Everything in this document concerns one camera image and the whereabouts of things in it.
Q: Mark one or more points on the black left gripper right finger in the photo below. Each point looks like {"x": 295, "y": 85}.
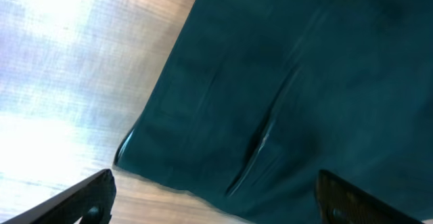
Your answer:
{"x": 341, "y": 202}

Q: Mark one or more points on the black shorts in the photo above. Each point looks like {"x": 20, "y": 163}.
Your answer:
{"x": 257, "y": 96}

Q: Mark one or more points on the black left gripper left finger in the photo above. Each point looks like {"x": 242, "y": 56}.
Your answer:
{"x": 88, "y": 202}

